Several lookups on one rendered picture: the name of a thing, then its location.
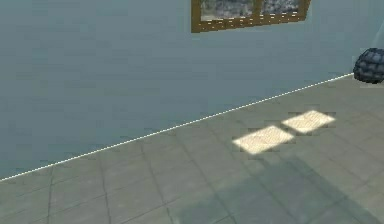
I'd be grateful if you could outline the brown framed window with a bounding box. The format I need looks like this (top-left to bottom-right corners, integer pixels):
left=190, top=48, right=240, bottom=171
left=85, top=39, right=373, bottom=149
left=190, top=0, right=313, bottom=34

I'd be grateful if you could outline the dark blue round basket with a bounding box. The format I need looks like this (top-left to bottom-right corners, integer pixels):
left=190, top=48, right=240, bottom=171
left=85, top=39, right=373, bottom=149
left=352, top=47, right=384, bottom=85

